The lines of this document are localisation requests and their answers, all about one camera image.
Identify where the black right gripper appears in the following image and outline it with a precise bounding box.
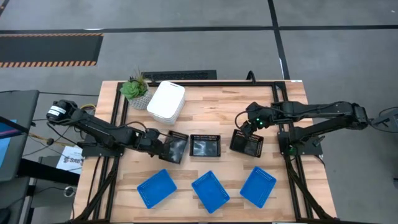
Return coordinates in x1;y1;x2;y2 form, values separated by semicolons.
238;101;274;137

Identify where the blue plastic basket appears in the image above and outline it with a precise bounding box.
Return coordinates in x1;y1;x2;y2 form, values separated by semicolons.
239;166;277;209
136;169;178;209
191;170;231;214

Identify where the black floor vent grate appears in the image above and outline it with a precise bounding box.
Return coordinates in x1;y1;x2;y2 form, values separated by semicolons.
142;70;218;80

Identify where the blue screen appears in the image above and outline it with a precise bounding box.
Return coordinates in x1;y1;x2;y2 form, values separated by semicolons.
0;119;18;169

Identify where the black mat with hazard stripes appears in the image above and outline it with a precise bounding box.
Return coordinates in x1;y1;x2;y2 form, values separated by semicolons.
0;32;104;68

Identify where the black plastic basket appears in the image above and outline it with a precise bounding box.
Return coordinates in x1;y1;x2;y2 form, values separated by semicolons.
159;130;190;165
189;134;222;157
229;129;264;158

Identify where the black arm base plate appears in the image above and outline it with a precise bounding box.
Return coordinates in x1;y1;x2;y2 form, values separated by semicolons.
278;130;323;156
77;136;125;158

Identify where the white printed paper sheet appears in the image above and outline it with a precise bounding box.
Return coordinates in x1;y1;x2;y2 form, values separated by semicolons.
55;145;84;175

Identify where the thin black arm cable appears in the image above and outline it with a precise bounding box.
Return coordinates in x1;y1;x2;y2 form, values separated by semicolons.
124;120;147;131

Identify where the green succulent in patterned pot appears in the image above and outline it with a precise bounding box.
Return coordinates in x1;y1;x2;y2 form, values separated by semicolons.
119;70;154;110

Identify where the black aluminium table frame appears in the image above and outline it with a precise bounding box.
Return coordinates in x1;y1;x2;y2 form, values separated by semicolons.
71;80;335;224

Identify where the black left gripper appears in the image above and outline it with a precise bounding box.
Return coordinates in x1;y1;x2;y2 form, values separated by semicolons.
135;128;171;157

